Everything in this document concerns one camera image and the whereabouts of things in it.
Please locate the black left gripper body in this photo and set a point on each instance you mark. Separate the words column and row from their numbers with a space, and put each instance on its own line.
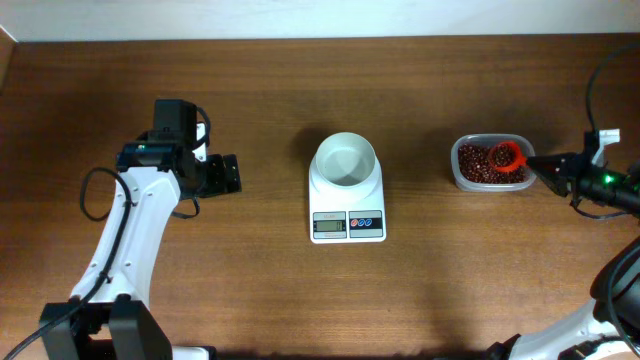
column 210, row 178

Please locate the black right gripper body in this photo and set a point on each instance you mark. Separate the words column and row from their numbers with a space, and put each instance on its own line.
column 575, row 178

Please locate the red plastic measuring scoop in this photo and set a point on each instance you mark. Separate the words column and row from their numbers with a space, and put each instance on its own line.
column 506, row 157

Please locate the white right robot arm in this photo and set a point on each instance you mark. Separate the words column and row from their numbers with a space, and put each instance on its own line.
column 608, row 323

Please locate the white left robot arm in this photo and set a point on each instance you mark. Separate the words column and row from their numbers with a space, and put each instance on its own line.
column 107, row 315

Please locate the white round bowl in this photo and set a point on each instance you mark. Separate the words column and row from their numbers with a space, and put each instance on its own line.
column 345, row 159

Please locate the white digital kitchen scale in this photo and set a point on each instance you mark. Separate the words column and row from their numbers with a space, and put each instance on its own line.
column 346, row 214

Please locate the clear plastic bean container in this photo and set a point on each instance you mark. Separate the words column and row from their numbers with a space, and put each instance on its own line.
column 490, row 140

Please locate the red adzuki beans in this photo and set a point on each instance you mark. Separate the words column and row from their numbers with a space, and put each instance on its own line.
column 474, row 166

